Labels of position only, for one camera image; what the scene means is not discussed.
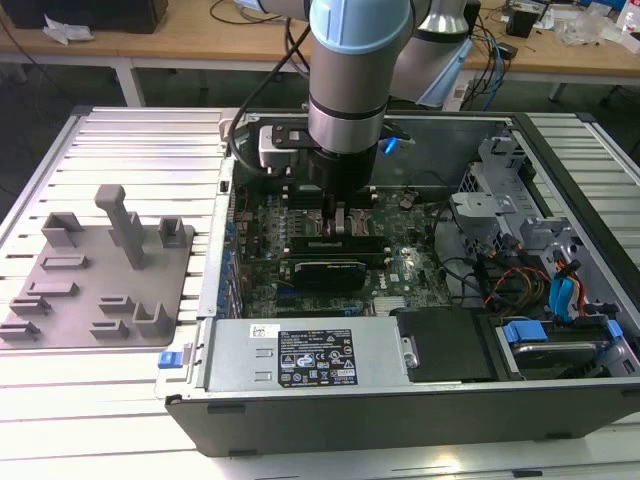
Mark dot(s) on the crumpled white paper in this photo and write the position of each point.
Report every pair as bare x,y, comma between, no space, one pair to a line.
67,30

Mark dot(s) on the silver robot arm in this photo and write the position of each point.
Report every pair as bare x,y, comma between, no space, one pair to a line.
350,75

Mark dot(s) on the small black box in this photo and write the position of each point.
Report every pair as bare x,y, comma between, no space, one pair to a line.
521,20

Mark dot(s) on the open black PC case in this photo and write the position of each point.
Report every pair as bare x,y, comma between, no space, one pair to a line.
350,430

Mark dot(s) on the black plastic cover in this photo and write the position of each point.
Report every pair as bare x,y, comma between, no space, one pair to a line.
445,345

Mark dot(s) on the blue case latch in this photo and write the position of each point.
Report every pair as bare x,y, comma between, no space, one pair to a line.
168,360

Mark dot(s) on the hard disk in blue carrier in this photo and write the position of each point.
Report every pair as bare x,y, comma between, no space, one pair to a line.
550,352

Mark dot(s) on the grey parts rack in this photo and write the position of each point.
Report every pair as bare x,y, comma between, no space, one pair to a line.
150,270

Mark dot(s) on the grey power supply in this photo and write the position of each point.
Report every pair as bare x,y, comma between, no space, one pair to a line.
240,350

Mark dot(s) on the small black adapter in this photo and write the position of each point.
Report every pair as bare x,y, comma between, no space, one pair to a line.
507,51

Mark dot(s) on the clear plastic bags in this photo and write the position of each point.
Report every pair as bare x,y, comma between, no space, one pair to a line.
587,27

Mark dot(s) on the silver chipset heatsink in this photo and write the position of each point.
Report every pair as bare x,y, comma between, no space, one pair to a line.
389,306

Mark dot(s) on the large black box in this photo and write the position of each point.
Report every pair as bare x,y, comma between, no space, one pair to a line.
100,15

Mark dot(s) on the round black battery holder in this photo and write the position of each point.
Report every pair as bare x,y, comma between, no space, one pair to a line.
406,200

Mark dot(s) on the grey metal drive cage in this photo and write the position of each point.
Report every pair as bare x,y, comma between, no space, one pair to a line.
480,205

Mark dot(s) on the tall black box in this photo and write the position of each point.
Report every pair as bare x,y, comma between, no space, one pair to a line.
473,15

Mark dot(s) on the black graphics card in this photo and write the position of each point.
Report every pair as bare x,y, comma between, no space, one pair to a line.
330,277

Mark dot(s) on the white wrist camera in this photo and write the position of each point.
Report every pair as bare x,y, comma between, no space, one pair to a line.
280,150

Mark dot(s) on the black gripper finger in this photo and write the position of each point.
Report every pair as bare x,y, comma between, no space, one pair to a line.
330,215
341,217

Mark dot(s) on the green motherboard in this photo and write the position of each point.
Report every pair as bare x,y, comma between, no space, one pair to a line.
410,280

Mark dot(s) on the small grey wrist camera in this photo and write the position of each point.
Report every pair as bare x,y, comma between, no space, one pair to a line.
400,142

